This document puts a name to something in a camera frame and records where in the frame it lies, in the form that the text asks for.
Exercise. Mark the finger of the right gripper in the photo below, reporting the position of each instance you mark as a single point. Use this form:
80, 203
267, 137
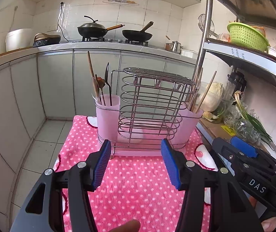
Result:
244, 147

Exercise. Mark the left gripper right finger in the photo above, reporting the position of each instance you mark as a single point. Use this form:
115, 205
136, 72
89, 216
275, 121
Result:
175, 163

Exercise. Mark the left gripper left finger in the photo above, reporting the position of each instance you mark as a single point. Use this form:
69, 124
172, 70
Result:
96, 164

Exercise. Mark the gold flower spoon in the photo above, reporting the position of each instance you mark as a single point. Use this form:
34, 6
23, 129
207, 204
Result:
101, 84

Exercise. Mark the black plastic spoon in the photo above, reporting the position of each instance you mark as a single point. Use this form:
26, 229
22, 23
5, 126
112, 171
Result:
107, 83

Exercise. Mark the light wooden chopstick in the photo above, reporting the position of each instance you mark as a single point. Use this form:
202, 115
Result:
96, 89

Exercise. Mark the dark wooden chopstick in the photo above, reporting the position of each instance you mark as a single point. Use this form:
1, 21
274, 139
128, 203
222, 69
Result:
90, 65

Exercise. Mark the kitchen counter cabinets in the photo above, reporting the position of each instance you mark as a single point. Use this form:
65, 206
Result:
42, 89

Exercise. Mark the right hand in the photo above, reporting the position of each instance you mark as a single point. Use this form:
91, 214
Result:
268, 225

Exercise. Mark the left hand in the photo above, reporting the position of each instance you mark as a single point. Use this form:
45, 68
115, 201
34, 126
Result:
131, 226

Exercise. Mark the green onions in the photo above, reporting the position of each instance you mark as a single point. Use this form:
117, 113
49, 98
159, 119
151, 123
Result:
256, 124

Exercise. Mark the pink utensil holder tray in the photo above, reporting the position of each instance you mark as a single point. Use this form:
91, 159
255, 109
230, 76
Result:
141, 135

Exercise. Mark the pink polka dot cloth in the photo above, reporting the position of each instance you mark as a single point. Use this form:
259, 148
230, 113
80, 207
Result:
132, 187

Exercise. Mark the napa cabbage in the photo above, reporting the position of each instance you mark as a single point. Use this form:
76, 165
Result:
213, 97

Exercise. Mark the green plastic basket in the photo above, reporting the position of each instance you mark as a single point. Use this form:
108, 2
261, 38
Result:
252, 37

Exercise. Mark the steel kettle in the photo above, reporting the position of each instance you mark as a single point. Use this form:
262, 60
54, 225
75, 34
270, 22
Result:
175, 47

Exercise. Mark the black frying pan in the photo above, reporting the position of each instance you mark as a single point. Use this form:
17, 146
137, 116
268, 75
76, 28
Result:
139, 36

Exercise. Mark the black wok with lid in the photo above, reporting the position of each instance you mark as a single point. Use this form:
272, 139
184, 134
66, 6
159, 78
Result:
94, 30

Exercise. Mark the white rice cooker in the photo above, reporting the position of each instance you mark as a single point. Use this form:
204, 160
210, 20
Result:
19, 39

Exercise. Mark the metal wire rack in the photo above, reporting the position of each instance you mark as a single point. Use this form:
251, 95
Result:
156, 93

